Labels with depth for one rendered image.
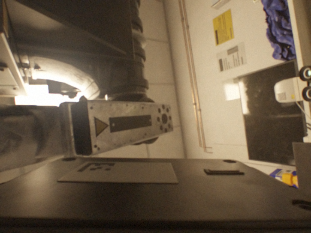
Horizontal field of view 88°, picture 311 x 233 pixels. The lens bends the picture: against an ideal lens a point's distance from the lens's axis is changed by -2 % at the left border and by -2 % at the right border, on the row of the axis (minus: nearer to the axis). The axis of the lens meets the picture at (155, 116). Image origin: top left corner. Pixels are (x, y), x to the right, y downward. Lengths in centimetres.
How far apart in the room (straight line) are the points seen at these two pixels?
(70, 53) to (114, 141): 18
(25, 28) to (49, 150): 17
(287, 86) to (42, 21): 90
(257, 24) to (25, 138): 180
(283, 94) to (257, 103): 55
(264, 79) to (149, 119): 121
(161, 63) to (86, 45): 205
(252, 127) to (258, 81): 37
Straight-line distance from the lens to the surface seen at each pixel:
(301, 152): 106
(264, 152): 154
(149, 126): 35
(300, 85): 94
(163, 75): 230
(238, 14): 197
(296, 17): 138
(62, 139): 26
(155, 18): 260
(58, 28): 29
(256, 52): 179
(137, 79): 43
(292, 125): 142
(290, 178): 147
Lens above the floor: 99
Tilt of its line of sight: 55 degrees up
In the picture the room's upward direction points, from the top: 99 degrees counter-clockwise
